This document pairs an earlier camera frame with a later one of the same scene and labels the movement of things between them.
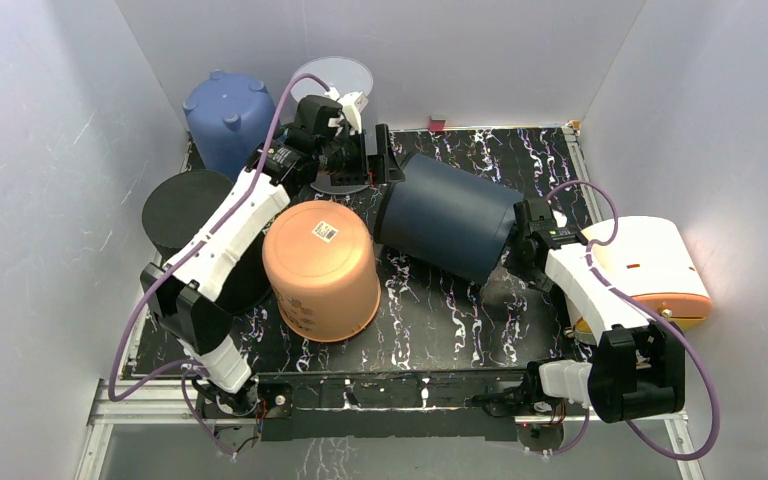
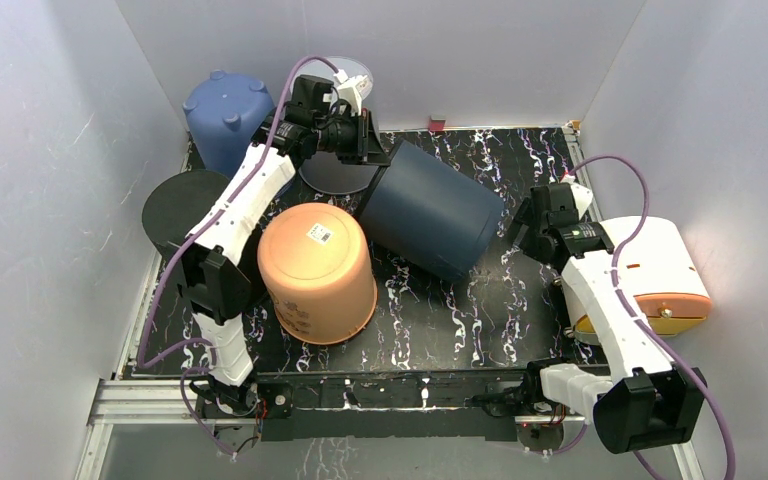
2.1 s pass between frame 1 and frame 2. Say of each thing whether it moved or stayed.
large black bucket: stayed
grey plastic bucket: stayed
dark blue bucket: moved
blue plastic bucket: stayed
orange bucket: stayed
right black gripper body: moved
